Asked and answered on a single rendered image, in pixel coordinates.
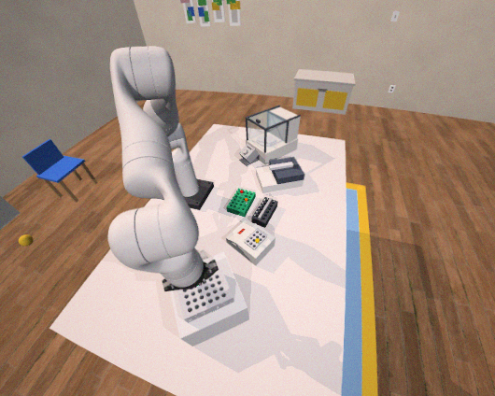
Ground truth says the analytical balance with glass draft shield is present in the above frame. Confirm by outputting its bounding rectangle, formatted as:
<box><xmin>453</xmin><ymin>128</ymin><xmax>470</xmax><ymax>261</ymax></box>
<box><xmin>239</xmin><ymin>106</ymin><xmax>301</xmax><ymax>166</ymax></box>

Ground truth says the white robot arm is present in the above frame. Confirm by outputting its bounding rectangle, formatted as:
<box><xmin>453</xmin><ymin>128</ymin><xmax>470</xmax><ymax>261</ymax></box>
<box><xmin>108</xmin><ymin>46</ymin><xmax>204</xmax><ymax>288</ymax></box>

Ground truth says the green tube rack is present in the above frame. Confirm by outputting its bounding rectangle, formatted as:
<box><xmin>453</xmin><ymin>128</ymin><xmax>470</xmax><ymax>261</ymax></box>
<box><xmin>226</xmin><ymin>188</ymin><xmax>256</xmax><ymax>217</ymax></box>

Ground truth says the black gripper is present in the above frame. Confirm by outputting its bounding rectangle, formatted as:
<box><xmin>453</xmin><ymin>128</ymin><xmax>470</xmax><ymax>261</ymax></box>
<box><xmin>162</xmin><ymin>260</ymin><xmax>219</xmax><ymax>291</ymax></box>

